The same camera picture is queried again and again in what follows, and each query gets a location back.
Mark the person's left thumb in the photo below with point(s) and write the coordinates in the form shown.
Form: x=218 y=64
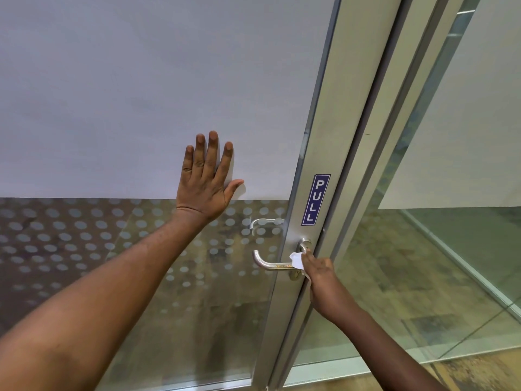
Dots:
x=235 y=188

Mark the blue door sign sticker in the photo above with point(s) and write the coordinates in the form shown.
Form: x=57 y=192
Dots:
x=316 y=199

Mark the person's right fingers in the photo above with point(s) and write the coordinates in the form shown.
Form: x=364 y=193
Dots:
x=309 y=262

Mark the person's left middle finger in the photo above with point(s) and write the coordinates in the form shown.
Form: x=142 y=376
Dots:
x=213 y=150

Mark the aluminium door frame post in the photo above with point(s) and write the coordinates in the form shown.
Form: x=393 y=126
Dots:
x=390 y=97

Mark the glass partition panel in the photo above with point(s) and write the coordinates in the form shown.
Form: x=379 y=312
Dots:
x=447 y=199

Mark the person's left hand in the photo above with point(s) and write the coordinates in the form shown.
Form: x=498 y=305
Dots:
x=203 y=189

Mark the white wipe cloth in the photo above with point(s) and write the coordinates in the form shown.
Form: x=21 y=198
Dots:
x=297 y=260

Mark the frosted glass door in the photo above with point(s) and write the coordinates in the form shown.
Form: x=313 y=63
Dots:
x=122 y=77

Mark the person's left forearm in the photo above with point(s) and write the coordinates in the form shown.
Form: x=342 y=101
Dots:
x=101 y=297

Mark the person's right hand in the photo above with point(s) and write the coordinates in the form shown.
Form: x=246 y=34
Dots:
x=323 y=283

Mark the person's left little finger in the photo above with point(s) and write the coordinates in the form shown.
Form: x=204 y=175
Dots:
x=188 y=158

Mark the person's right forearm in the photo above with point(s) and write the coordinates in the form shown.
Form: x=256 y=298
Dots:
x=378 y=350

